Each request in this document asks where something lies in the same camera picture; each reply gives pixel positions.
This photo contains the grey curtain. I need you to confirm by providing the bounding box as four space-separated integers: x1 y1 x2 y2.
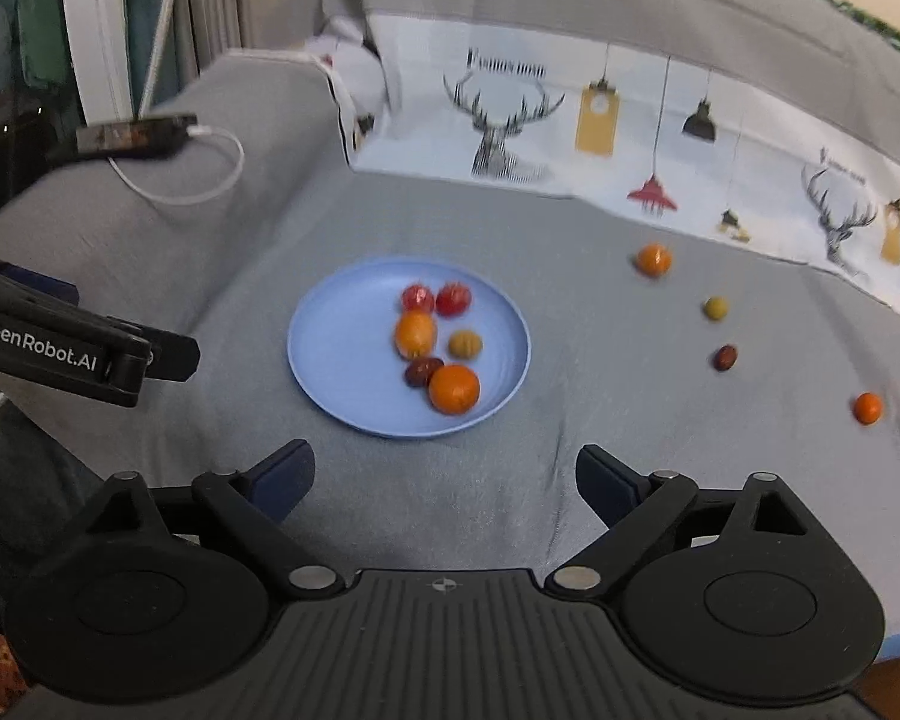
172 0 335 87

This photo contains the blue plastic plate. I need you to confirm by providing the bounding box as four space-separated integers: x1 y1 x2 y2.
286 256 532 440

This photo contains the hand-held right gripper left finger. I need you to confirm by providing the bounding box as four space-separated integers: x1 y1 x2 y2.
82 439 346 602

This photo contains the white curved frame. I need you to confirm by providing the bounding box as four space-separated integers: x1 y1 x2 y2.
58 0 134 127

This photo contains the black smartphone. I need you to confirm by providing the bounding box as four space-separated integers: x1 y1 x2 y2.
75 114 199 159

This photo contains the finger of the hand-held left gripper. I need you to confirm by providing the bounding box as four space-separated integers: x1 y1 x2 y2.
39 276 80 308
144 325 201 385

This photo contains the white charging cable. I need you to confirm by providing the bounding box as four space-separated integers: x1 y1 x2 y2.
109 125 245 206

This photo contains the dark glass cabinet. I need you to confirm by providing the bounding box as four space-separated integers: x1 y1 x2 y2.
0 0 85 235

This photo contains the black-handled braided stick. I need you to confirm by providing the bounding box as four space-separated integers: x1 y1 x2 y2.
138 0 186 119

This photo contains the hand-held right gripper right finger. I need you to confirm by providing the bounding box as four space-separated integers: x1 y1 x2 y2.
544 444 812 602

